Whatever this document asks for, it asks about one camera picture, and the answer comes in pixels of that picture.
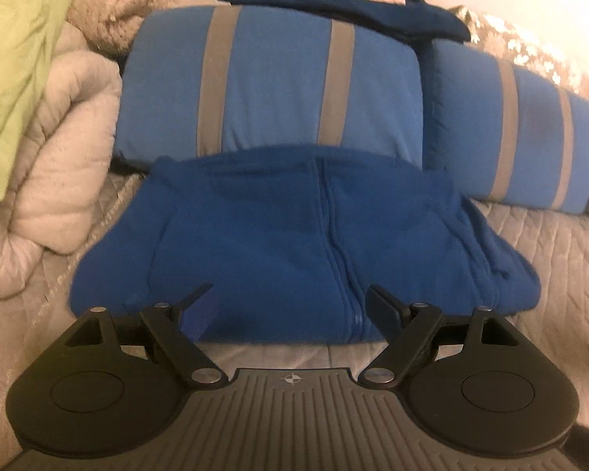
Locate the blue pillow with grey stripes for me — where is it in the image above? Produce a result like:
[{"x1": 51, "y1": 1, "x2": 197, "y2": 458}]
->
[
  {"x1": 112, "y1": 5, "x2": 423, "y2": 172},
  {"x1": 419, "y1": 39, "x2": 589, "y2": 215}
]

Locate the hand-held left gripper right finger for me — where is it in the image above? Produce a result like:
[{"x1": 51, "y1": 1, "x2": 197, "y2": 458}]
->
[{"x1": 360, "y1": 283, "x2": 521, "y2": 387}]

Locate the blue and navy fleece jacket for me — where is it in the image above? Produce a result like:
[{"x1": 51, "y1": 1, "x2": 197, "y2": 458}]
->
[{"x1": 69, "y1": 144, "x2": 541, "y2": 344}]

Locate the light green blanket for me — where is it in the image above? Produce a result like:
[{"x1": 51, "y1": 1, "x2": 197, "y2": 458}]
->
[{"x1": 0, "y1": 0, "x2": 177, "y2": 202}]

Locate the floral patterned pillow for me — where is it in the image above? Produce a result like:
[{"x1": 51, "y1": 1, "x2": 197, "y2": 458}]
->
[{"x1": 449, "y1": 5, "x2": 589, "y2": 106}]

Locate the white quilted comforter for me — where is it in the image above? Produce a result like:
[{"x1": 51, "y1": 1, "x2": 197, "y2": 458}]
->
[{"x1": 0, "y1": 0, "x2": 178, "y2": 300}]

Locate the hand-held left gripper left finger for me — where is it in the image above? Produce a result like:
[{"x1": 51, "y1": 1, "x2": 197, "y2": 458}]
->
[{"x1": 64, "y1": 282, "x2": 225, "y2": 388}]

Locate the navy blue garment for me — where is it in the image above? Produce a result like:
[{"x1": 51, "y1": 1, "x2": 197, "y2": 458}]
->
[{"x1": 215, "y1": 0, "x2": 472, "y2": 44}]

